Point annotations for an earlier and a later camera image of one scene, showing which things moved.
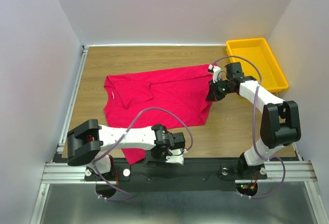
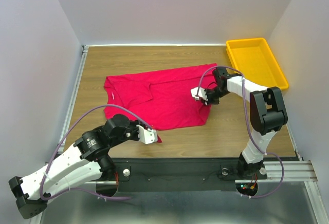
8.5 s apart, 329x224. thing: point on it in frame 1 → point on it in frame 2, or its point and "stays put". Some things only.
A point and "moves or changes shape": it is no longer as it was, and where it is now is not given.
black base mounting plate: [140, 174] stays put
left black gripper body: [150, 157] → [137, 132]
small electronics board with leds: [249, 189] stays put
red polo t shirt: [175, 98] moves or changes shape
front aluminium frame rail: [301, 172] stays put
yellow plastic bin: [257, 50] stays put
